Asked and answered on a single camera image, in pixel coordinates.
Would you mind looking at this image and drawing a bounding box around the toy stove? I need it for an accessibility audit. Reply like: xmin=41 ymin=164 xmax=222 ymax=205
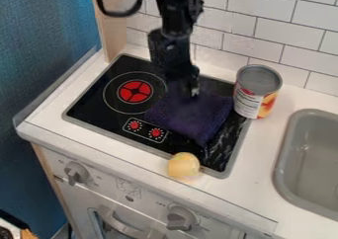
xmin=60 ymin=53 xmax=253 ymax=180

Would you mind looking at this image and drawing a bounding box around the toy sink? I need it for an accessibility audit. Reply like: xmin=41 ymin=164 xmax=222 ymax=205
xmin=272 ymin=108 xmax=338 ymax=221

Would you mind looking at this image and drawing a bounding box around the purple cloth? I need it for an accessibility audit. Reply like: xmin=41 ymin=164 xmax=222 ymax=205
xmin=143 ymin=81 xmax=235 ymax=147

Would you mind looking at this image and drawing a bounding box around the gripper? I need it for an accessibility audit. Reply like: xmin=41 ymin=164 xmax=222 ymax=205
xmin=146 ymin=28 xmax=202 ymax=98

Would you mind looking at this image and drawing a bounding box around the silver can with label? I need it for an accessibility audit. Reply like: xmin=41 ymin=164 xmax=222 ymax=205
xmin=232 ymin=64 xmax=285 ymax=120

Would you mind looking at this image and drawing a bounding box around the yellow toy fruit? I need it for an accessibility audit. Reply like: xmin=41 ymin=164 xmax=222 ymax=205
xmin=166 ymin=151 xmax=203 ymax=179

